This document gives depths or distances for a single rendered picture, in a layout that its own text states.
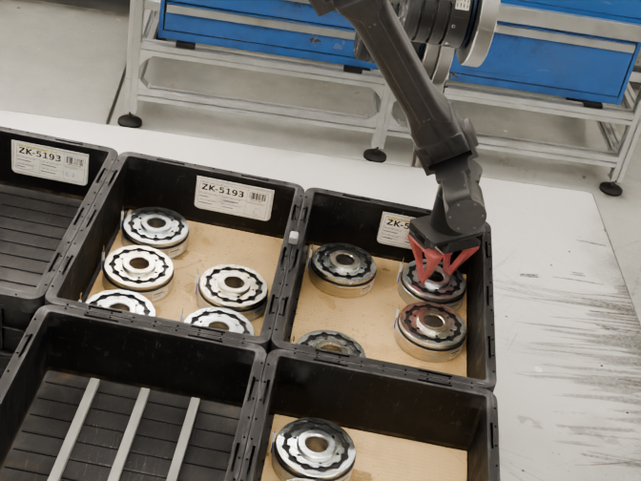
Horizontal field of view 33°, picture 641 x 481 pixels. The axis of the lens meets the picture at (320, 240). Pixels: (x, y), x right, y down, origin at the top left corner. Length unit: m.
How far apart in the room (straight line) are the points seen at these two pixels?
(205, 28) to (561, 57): 1.14
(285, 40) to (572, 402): 1.98
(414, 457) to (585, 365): 0.53
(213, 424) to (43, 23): 3.04
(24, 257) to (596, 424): 0.93
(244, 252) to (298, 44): 1.84
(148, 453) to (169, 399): 0.10
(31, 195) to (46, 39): 2.40
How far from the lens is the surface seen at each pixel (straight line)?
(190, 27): 3.51
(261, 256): 1.73
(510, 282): 2.03
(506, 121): 4.13
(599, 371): 1.90
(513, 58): 3.57
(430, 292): 1.68
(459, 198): 1.51
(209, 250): 1.72
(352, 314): 1.64
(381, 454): 1.44
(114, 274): 1.61
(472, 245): 1.66
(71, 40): 4.20
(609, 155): 3.80
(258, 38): 3.51
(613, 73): 3.67
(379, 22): 1.33
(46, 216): 1.78
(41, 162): 1.80
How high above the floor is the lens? 1.85
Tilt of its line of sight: 35 degrees down
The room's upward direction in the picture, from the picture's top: 11 degrees clockwise
